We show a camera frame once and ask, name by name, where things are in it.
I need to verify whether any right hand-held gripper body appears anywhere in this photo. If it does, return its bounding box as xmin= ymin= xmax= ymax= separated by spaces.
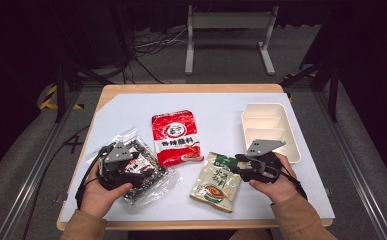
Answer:
xmin=246 ymin=139 xmax=286 ymax=184

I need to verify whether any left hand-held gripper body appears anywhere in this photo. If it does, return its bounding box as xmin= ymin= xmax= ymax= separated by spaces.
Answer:
xmin=97 ymin=141 xmax=144 ymax=191

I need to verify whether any clear bag of speckled sachets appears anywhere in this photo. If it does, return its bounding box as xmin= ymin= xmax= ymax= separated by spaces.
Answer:
xmin=86 ymin=127 xmax=184 ymax=206

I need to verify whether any cream plastic container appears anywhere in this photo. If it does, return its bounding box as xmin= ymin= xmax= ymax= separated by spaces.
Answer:
xmin=240 ymin=103 xmax=302 ymax=164

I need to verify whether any green and beige seasoning packet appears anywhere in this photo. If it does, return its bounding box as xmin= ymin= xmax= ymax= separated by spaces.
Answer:
xmin=189 ymin=151 xmax=245 ymax=214

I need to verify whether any red seasoning packet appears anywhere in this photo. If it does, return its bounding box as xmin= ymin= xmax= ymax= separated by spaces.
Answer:
xmin=151 ymin=109 xmax=205 ymax=168

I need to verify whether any person's right hand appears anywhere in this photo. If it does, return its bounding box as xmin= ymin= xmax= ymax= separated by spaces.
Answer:
xmin=249 ymin=153 xmax=299 ymax=204

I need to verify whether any person's left hand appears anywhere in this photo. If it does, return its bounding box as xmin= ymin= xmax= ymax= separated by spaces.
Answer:
xmin=80 ymin=163 xmax=134 ymax=218

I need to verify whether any white table sheet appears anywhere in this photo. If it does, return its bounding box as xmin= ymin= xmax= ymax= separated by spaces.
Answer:
xmin=59 ymin=92 xmax=336 ymax=223

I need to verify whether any wooden table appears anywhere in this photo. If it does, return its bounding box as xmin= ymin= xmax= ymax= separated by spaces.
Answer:
xmin=56 ymin=83 xmax=336 ymax=232

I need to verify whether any black metal stand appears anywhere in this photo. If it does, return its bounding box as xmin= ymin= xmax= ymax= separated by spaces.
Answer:
xmin=52 ymin=6 xmax=115 ymax=123
xmin=280 ymin=59 xmax=340 ymax=123

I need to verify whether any yellow and black striped tape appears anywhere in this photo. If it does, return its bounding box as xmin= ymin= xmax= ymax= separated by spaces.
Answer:
xmin=40 ymin=84 xmax=84 ymax=111

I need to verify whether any white metal stand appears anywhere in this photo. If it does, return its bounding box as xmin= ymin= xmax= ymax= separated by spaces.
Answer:
xmin=184 ymin=4 xmax=280 ymax=76

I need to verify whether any left hand-held gripper cable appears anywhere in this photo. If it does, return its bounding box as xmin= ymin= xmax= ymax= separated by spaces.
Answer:
xmin=75 ymin=146 xmax=106 ymax=209

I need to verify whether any hand-held gripper cable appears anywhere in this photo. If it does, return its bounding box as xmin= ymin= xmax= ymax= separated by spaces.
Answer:
xmin=274 ymin=156 xmax=308 ymax=201
xmin=75 ymin=146 xmax=106 ymax=209

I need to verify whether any right hand-held gripper cable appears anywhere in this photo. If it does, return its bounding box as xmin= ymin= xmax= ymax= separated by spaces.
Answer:
xmin=274 ymin=156 xmax=308 ymax=201

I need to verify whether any black floor cable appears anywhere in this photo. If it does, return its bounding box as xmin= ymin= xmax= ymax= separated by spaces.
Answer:
xmin=22 ymin=124 xmax=92 ymax=240

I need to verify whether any bundle of floor cables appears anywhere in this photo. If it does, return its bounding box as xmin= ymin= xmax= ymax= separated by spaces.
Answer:
xmin=120 ymin=28 xmax=190 ymax=84

